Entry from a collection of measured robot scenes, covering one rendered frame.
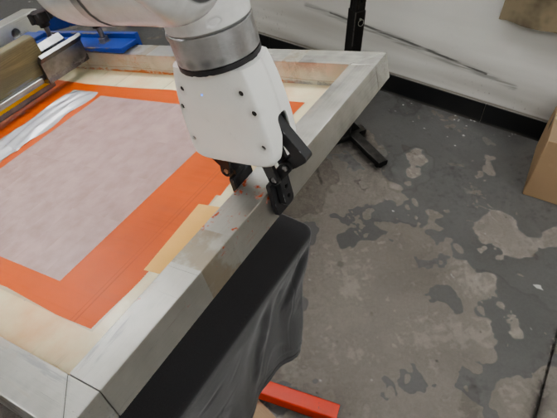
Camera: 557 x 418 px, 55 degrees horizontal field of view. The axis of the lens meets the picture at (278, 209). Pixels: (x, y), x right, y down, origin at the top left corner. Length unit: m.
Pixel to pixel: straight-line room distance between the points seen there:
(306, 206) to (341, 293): 0.45
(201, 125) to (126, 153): 0.28
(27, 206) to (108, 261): 0.20
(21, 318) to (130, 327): 0.16
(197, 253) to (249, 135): 0.12
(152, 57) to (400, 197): 1.58
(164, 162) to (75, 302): 0.23
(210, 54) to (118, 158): 0.35
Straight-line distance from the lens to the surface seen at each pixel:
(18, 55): 1.04
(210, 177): 0.65
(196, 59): 0.45
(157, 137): 0.78
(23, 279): 0.64
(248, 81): 0.45
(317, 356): 1.87
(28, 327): 0.58
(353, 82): 0.70
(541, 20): 2.50
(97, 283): 0.58
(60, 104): 1.00
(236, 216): 0.52
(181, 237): 0.58
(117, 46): 1.03
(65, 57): 1.08
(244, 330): 0.83
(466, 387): 1.91
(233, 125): 0.48
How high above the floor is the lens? 1.66
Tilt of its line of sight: 47 degrees down
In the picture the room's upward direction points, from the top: straight up
